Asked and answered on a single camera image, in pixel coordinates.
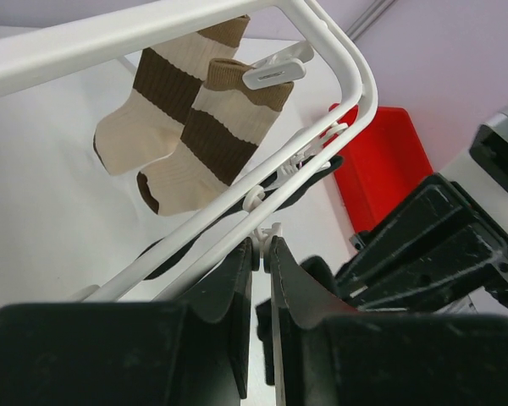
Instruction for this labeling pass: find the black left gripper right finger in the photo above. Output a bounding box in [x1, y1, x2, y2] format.
[267, 237, 508, 405]

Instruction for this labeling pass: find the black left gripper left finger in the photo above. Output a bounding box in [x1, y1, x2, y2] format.
[0, 239, 253, 405]

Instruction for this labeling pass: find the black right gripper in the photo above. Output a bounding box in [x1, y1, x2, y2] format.
[335, 174, 508, 312]

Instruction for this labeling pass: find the black sock pile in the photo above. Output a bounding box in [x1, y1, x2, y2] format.
[144, 155, 344, 281]

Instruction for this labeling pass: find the brown cream striped sock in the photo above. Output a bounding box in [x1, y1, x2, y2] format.
[136, 58, 294, 217]
[93, 15, 250, 176]

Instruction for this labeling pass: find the white plastic clip hanger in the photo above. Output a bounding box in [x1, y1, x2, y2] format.
[0, 1, 378, 307]

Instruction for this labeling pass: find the red plastic tray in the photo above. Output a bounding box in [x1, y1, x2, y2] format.
[334, 107, 433, 232]

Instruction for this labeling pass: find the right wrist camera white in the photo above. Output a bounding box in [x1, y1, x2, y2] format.
[440, 106, 508, 234]

